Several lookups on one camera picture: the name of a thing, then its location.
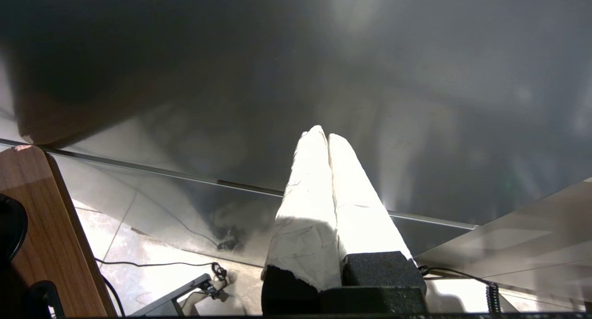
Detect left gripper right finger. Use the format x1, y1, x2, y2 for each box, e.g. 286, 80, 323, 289
327, 133, 427, 302

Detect brown wooden furniture panel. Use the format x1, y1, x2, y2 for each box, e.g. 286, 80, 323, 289
0, 143, 118, 319

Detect black coiled cable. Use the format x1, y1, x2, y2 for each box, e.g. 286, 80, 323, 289
418, 265, 502, 315

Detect black rounded object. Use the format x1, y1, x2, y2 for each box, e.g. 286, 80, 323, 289
0, 193, 29, 264

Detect black floor cable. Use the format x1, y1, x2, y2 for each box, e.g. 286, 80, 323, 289
95, 258, 229, 285

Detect stainless steel appliance door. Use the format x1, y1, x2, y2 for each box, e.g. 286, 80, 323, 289
0, 0, 592, 273

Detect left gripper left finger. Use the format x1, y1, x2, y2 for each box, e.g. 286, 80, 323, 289
261, 125, 343, 316

